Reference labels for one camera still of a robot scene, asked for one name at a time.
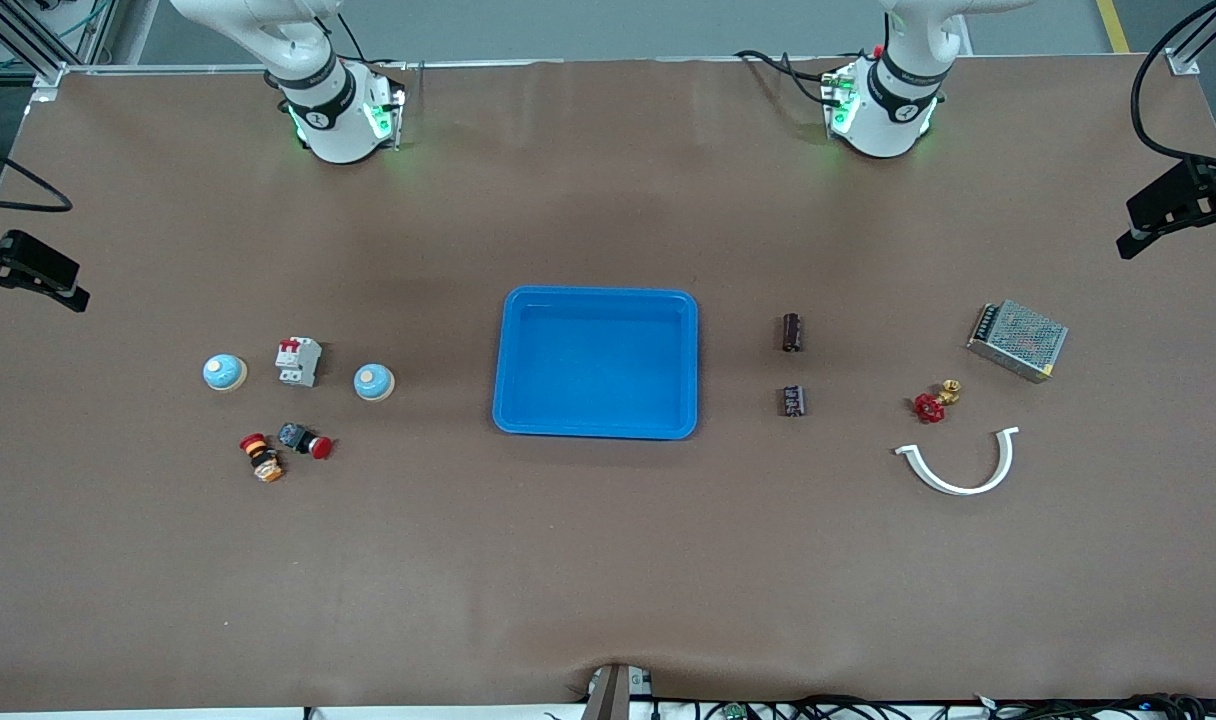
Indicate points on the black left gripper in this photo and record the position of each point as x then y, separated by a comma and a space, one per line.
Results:
1200, 187

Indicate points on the light blue desk bell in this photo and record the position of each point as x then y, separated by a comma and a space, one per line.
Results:
223, 371
374, 381

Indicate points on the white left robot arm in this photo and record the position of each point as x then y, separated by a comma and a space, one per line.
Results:
888, 110

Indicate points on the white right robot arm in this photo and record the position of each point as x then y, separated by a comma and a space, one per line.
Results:
338, 120

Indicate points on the metal mesh power supply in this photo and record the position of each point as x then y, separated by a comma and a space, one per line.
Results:
1018, 340

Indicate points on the white red circuit breaker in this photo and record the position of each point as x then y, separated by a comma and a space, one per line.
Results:
298, 362

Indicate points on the red push button orange block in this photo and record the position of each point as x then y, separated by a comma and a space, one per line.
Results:
266, 465

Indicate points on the red push button blue block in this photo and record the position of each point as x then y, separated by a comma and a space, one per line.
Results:
293, 436

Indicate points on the white curved plastic strip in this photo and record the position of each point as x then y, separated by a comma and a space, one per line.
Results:
963, 490

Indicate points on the blue plastic tray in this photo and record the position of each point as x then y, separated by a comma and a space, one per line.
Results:
598, 370

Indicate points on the large table cover mat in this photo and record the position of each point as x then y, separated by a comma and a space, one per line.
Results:
608, 560

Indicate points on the aluminium frame post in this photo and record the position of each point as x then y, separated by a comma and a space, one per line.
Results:
1183, 62
43, 75

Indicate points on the brown camera stand post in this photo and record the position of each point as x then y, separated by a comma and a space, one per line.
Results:
610, 695

